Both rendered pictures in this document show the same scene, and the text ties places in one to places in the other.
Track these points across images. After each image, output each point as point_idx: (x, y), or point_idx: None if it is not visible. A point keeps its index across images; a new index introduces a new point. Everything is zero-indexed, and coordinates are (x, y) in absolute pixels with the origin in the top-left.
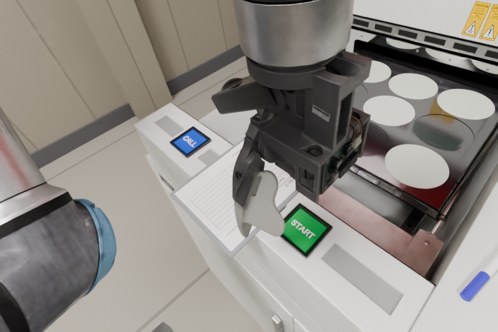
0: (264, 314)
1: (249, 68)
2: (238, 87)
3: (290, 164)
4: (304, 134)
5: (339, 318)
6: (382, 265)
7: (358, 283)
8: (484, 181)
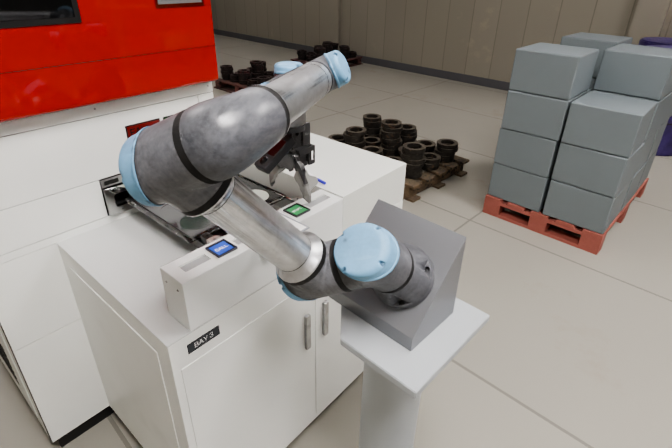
0: (292, 365)
1: (296, 130)
2: (281, 148)
3: (302, 160)
4: (303, 145)
5: (330, 212)
6: (313, 196)
7: (319, 202)
8: None
